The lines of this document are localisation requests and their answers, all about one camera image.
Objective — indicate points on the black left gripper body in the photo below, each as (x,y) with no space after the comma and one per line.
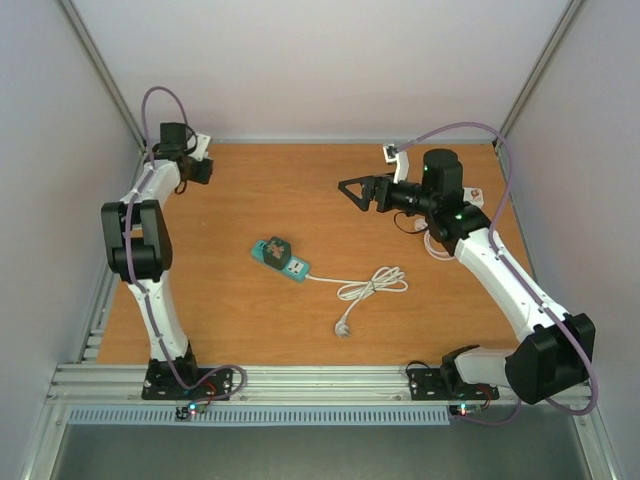
(200,176)

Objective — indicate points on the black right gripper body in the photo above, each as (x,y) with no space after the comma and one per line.
(382,191)

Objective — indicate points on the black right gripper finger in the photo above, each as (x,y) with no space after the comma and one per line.
(361,200)
(371,180)

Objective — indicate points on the teal power strip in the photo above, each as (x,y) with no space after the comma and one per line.
(296,270)

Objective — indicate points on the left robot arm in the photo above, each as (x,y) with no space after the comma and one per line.
(139,251)

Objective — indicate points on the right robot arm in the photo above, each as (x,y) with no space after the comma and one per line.
(555,348)

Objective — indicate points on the white cube adapter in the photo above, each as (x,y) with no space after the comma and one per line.
(474,196)

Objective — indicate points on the dark green dragon cube adapter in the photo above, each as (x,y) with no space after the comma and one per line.
(276,253)

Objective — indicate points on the right controller board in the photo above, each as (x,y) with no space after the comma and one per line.
(464,409)

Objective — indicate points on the controller board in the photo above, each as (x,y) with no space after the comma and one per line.
(464,409)
(190,411)

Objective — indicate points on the left controller board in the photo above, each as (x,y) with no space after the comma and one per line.
(190,411)

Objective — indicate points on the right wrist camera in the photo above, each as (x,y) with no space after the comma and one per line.
(399,159)

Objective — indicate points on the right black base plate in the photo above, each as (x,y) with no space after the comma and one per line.
(428,383)

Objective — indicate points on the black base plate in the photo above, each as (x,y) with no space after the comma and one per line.
(163,386)
(428,383)

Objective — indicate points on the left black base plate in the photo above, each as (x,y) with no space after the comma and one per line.
(163,386)

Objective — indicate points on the aluminium frame rail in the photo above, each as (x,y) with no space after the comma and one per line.
(267,385)

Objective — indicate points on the grey slotted cable duct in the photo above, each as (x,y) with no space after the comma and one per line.
(261,416)

